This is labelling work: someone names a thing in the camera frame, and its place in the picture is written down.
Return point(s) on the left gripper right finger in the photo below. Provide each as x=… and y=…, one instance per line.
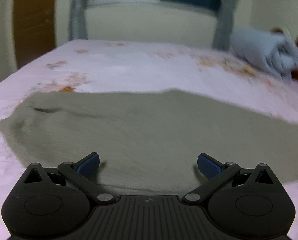
x=218, y=175

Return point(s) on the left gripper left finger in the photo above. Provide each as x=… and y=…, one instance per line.
x=79, y=173

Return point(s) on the grey pants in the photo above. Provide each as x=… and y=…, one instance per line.
x=148, y=142

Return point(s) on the pink floral bed sheet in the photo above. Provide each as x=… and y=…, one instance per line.
x=103, y=66

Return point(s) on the blue folded duvet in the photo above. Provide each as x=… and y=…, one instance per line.
x=255, y=47

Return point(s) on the brown wooden door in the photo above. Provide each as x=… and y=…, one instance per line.
x=33, y=29

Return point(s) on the right grey curtain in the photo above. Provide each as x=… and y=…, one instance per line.
x=225, y=20

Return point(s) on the grey curtain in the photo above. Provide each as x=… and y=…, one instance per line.
x=225, y=20
x=77, y=20

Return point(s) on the left grey curtain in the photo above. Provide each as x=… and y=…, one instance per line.
x=77, y=20

